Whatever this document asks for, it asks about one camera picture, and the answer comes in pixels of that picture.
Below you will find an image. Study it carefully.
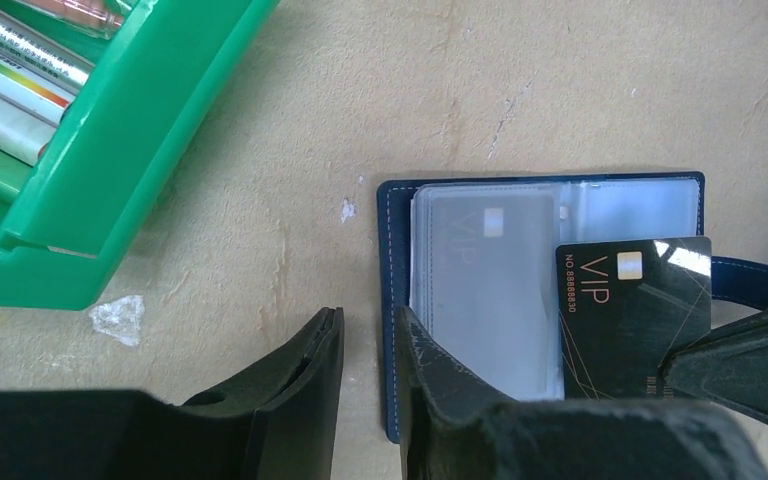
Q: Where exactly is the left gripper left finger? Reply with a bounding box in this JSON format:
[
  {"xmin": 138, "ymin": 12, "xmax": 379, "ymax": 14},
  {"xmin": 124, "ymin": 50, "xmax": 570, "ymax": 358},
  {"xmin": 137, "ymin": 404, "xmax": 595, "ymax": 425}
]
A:
[{"xmin": 0, "ymin": 308, "xmax": 344, "ymax": 479}]

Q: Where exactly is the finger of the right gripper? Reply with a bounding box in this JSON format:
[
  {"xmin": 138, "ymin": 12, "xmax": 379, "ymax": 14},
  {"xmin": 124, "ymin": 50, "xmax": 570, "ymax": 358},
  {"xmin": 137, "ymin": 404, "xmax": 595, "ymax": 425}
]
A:
[{"xmin": 661, "ymin": 309, "xmax": 768, "ymax": 425}]

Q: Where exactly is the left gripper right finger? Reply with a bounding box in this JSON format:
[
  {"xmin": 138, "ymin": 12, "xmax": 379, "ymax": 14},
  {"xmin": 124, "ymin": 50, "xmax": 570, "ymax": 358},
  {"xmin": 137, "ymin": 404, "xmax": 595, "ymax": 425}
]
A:
[{"xmin": 395, "ymin": 308, "xmax": 768, "ymax": 479}]

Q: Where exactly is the blue leather card holder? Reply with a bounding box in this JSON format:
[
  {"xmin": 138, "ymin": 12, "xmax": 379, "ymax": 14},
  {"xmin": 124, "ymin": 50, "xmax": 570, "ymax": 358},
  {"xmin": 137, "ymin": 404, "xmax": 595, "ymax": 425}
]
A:
[{"xmin": 377, "ymin": 172, "xmax": 768, "ymax": 442}]

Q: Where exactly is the green plastic bin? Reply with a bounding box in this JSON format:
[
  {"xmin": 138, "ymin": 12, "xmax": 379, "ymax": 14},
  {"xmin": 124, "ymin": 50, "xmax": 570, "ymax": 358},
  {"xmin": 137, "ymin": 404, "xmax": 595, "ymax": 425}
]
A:
[{"xmin": 0, "ymin": 0, "xmax": 275, "ymax": 310}]

